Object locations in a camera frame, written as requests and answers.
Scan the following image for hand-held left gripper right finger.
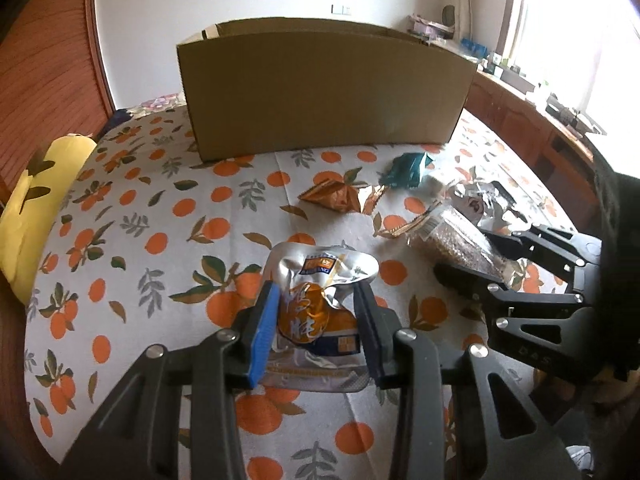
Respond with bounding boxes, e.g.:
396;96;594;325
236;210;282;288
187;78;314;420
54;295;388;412
354;282;576;480

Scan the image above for floral pillow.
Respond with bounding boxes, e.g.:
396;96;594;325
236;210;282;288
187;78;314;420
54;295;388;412
127;92;183;113

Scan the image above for crumpled silver snack packet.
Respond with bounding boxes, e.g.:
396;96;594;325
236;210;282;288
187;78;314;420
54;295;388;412
452;180;531;233

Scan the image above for orange fruit print tablecloth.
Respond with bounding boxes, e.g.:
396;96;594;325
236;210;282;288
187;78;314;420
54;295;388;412
22;107;591;480

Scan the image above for stack of tissue boxes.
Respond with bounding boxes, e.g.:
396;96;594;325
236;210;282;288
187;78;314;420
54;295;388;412
407;14;453;41

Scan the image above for wooden low cabinet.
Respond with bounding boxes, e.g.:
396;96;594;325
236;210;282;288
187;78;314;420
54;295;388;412
465;67;608;201

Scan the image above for teal snack packet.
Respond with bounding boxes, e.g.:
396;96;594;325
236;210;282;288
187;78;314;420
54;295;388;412
382;152;435;188

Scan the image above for bronze foil snack packet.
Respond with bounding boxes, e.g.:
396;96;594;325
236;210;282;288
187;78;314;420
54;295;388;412
298;179;386;215

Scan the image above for clear brown granule snack packet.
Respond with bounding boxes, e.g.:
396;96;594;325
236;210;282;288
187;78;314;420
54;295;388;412
385;205;506;281

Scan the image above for yellow plush toy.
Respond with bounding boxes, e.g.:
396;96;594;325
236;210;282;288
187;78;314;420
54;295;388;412
0;132;98;306

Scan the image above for black electronic device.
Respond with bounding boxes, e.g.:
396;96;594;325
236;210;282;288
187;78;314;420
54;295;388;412
547;95;583;123

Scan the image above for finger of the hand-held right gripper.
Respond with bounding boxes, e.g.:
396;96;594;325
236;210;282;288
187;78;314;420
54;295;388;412
434;262;601;378
482;225;603;291

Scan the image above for brown cardboard box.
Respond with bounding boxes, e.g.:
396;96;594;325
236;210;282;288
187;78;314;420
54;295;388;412
176;17;477;163

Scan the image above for wooden slatted wardrobe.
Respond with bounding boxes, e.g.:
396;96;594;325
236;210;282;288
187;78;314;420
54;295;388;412
0;0;118;211

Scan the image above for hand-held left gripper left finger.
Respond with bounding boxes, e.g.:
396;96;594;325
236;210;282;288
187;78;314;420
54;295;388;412
60;281;281;480

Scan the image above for silver orange snack packet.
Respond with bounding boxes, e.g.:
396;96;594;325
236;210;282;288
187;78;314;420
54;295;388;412
262;241;379;393

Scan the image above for wooden framed window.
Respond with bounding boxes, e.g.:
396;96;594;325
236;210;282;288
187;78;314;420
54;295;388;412
500;0;640;136

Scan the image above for dark blue cloth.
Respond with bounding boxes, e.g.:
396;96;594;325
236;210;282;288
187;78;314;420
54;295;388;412
102;108;133;136

